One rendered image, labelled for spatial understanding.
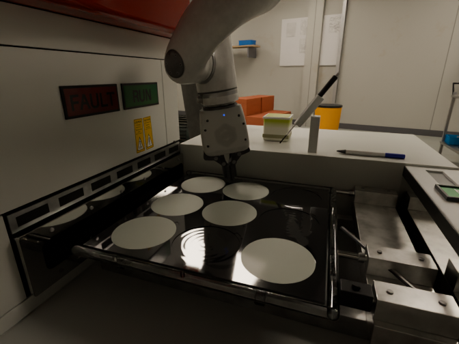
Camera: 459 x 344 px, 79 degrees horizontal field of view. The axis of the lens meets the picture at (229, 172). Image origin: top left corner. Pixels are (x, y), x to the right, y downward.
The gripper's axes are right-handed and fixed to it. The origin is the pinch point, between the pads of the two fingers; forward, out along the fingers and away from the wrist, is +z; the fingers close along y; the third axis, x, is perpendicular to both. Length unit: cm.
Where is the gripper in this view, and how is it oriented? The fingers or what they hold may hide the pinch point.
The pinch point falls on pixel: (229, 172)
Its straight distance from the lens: 65.2
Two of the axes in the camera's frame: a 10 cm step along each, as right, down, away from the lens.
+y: 9.7, -1.9, 1.4
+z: 1.4, 9.3, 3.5
